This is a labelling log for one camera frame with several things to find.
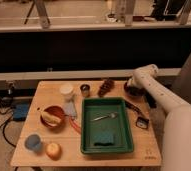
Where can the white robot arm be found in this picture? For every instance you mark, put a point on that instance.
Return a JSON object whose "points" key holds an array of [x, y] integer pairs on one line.
{"points": [[176, 148]]}

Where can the small metal cup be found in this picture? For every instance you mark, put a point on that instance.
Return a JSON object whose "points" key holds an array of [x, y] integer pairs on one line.
{"points": [[85, 90]]}

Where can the white plastic cup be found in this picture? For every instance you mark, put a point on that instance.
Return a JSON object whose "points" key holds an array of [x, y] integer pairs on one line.
{"points": [[67, 91]]}

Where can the silver metal fork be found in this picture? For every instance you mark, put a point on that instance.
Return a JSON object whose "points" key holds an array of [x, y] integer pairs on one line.
{"points": [[111, 115]]}

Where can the blue plastic cup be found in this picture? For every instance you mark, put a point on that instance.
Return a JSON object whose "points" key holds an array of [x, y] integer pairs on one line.
{"points": [[33, 143]]}

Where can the dark brown bowl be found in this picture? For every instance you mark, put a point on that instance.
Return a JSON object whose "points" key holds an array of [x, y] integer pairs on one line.
{"points": [[133, 92]]}

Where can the green plastic tray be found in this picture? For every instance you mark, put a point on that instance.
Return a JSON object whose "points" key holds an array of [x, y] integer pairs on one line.
{"points": [[119, 126]]}

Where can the red bowl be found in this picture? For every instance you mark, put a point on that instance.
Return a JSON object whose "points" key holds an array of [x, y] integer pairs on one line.
{"points": [[56, 111]]}

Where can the green sponge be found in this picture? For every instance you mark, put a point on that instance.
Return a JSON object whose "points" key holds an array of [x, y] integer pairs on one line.
{"points": [[103, 139]]}

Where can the yellow banana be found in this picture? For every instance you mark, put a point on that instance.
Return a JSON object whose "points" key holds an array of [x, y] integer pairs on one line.
{"points": [[51, 119]]}

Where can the blue box on floor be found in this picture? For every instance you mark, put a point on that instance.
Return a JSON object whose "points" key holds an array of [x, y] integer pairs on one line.
{"points": [[20, 112]]}

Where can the grey spatula red handle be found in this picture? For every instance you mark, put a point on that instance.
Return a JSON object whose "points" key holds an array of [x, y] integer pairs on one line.
{"points": [[70, 111]]}

